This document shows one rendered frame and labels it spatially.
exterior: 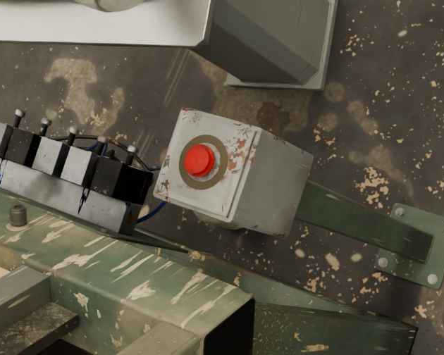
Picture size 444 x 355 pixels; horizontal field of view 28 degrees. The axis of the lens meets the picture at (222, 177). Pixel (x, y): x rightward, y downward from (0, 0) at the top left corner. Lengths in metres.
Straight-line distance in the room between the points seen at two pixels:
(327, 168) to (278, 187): 0.90
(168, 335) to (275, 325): 0.23
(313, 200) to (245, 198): 0.26
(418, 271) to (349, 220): 0.49
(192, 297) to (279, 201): 0.17
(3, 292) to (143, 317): 0.19
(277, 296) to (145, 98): 0.72
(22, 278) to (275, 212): 0.35
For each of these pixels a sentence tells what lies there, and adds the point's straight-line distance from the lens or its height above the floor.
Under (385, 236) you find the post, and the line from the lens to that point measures 1.63.
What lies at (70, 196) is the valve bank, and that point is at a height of 0.74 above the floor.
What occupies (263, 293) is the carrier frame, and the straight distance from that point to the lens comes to 1.84.
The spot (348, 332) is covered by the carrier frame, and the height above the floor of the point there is 0.40.
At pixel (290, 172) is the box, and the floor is 0.82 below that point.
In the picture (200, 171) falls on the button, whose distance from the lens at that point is 1.05.
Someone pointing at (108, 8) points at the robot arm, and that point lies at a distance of 1.21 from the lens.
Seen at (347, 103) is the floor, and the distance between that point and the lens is 2.03.
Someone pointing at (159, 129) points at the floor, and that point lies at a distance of 2.24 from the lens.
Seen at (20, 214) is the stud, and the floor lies 0.87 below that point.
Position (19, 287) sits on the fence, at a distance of 1.19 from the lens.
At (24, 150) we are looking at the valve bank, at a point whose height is 0.76.
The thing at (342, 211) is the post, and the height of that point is 0.53.
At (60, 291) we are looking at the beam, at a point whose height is 0.89.
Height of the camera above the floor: 1.84
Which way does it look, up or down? 60 degrees down
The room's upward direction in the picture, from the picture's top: 70 degrees counter-clockwise
